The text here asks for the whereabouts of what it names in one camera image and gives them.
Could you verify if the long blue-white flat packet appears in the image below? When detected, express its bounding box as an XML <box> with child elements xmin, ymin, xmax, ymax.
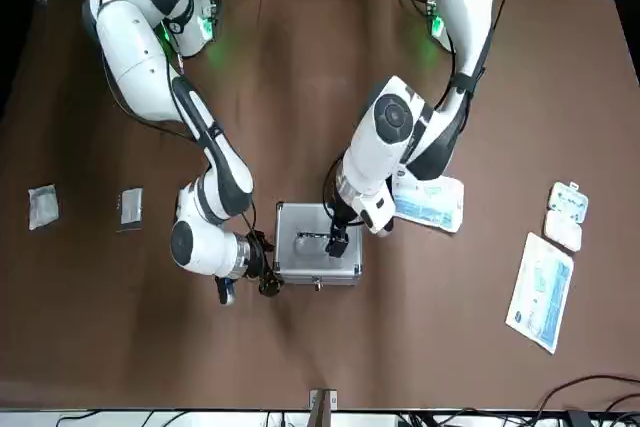
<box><xmin>504</xmin><ymin>231</ymin><xmax>576</xmax><ymax>354</ymax></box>

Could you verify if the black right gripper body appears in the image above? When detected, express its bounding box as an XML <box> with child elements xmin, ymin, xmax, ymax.
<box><xmin>245</xmin><ymin>229</ymin><xmax>271</xmax><ymax>282</ymax></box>

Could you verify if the silver gauze packet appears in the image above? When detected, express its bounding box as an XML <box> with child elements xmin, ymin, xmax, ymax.
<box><xmin>27</xmin><ymin>183</ymin><xmax>60</xmax><ymax>232</ymax></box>

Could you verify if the open white plastic pill box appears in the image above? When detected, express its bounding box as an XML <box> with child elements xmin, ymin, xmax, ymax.
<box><xmin>543</xmin><ymin>180</ymin><xmax>590</xmax><ymax>252</ymax></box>

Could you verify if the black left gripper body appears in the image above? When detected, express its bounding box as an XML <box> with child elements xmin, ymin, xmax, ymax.
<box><xmin>328</xmin><ymin>195</ymin><xmax>354</xmax><ymax>222</ymax></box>

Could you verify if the aluminium first-aid case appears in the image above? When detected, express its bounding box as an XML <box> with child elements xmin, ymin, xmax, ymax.
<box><xmin>273</xmin><ymin>200</ymin><xmax>365</xmax><ymax>293</ymax></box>

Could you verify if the clear bag white bandage roll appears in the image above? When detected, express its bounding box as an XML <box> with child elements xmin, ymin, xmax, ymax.
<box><xmin>115</xmin><ymin>187</ymin><xmax>145</xmax><ymax>235</ymax></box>

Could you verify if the wide blue-white flat packet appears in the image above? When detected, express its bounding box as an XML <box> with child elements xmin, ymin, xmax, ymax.
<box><xmin>391</xmin><ymin>174</ymin><xmax>466</xmax><ymax>234</ymax></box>

